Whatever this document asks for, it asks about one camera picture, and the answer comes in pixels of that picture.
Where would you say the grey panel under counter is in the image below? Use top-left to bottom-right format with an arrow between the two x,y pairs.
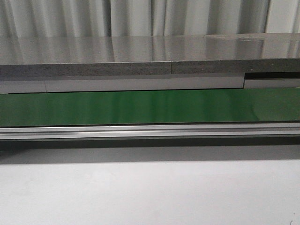
0,72 -> 300,94

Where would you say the green conveyor belt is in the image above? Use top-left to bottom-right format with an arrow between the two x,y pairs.
0,88 -> 300,127

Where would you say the aluminium conveyor side rail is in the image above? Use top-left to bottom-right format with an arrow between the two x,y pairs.
0,122 -> 300,141

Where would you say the white pleated curtain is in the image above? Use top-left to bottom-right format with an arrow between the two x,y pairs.
0,0 -> 300,38

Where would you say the grey stone counter slab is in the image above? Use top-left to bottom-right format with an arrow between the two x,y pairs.
0,33 -> 300,80

